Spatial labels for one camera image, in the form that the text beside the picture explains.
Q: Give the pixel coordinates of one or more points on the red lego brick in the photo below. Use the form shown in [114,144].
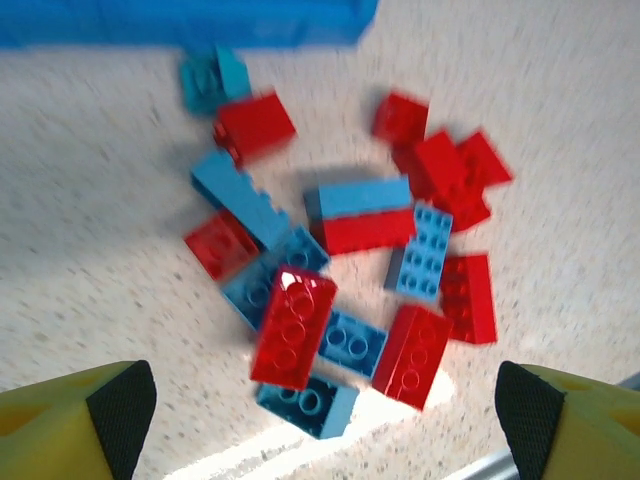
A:
[482,165]
[292,330]
[400,120]
[467,300]
[412,357]
[365,232]
[220,245]
[255,125]
[435,160]

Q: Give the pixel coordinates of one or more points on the wide aluminium base rail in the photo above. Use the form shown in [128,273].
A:
[492,465]

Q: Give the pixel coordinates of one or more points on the blue two-compartment plastic bin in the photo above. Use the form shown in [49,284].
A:
[175,22]

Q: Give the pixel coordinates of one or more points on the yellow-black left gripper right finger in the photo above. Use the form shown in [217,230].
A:
[590,440]

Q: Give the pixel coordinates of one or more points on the blue lego brick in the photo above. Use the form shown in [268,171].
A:
[422,255]
[247,295]
[310,405]
[350,342]
[360,197]
[235,195]

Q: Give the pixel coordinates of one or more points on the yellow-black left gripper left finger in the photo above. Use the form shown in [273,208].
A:
[50,435]

